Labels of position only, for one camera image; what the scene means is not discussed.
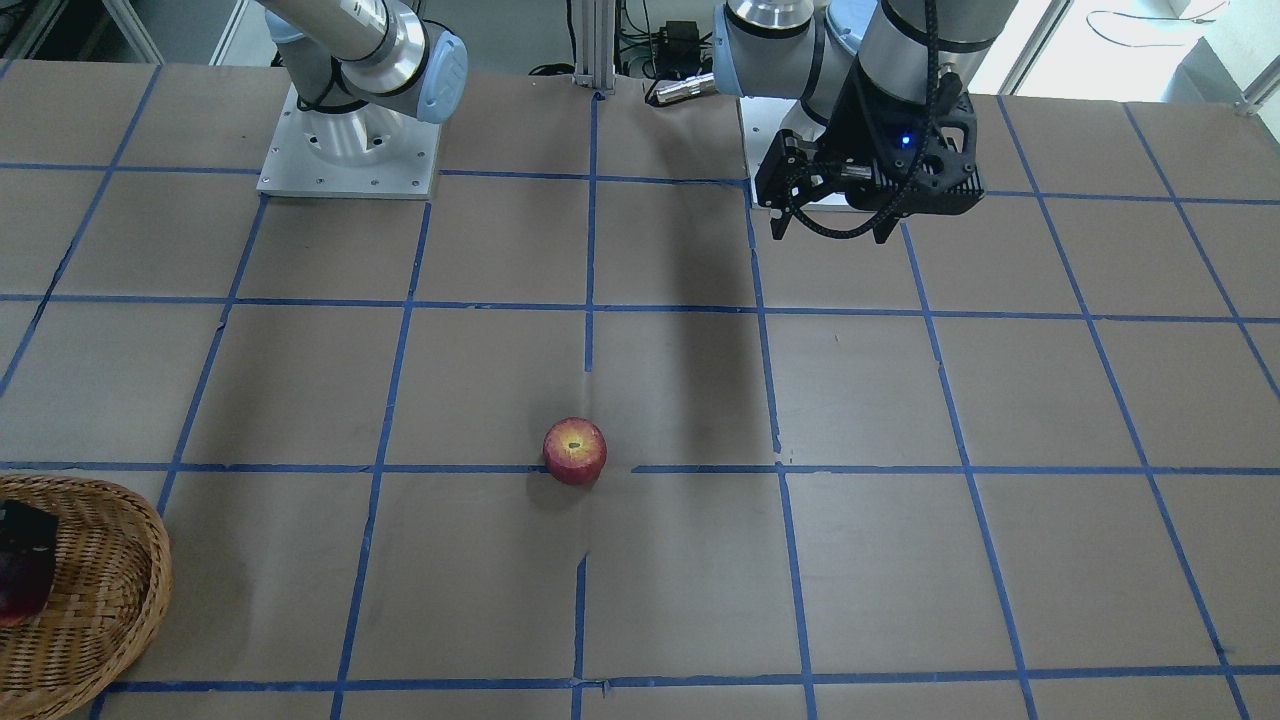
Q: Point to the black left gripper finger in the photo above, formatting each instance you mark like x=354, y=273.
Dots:
x=786, y=178
x=886, y=221

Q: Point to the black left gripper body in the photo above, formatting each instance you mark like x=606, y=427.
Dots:
x=862, y=122

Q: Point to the red yellow apple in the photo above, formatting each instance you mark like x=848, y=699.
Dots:
x=574, y=451

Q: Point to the dark red apple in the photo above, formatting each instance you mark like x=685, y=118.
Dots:
x=28, y=560

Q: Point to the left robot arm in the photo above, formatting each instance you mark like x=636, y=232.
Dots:
x=801, y=51

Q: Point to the woven wicker basket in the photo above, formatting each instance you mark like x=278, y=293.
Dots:
x=112, y=586

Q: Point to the black power adapter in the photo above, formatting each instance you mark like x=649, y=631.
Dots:
x=677, y=50

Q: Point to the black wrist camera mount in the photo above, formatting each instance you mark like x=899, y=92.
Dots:
x=940, y=155

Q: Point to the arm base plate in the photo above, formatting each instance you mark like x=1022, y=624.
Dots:
x=371, y=153
x=762, y=117

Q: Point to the aluminium frame post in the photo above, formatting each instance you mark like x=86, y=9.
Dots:
x=594, y=33

